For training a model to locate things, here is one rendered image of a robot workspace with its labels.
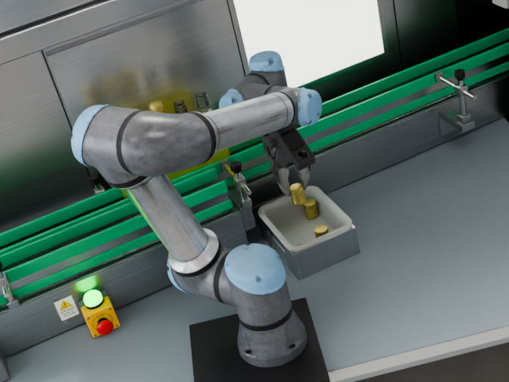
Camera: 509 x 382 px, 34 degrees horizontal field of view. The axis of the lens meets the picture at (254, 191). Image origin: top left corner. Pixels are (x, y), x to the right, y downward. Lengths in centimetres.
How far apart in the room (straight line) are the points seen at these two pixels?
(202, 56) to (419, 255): 74
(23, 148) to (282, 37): 73
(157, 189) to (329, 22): 90
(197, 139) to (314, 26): 91
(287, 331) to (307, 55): 85
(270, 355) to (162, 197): 42
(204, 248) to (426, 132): 87
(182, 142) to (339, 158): 88
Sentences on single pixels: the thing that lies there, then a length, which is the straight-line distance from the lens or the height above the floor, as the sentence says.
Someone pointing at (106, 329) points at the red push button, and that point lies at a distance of 202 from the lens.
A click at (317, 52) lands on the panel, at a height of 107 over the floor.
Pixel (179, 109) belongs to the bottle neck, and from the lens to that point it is 208.
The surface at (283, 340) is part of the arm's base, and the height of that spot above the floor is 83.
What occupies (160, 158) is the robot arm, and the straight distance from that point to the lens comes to 146.
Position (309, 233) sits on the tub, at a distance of 215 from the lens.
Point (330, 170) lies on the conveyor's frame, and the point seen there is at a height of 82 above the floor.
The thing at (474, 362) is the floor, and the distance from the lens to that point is 283.
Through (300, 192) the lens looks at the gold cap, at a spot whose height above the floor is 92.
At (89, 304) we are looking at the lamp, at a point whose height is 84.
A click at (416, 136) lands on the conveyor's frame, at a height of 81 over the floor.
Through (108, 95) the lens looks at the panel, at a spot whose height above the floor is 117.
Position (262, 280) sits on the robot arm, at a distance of 170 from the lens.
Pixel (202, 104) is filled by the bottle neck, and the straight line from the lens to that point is 209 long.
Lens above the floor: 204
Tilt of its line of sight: 33 degrees down
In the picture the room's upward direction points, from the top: 14 degrees counter-clockwise
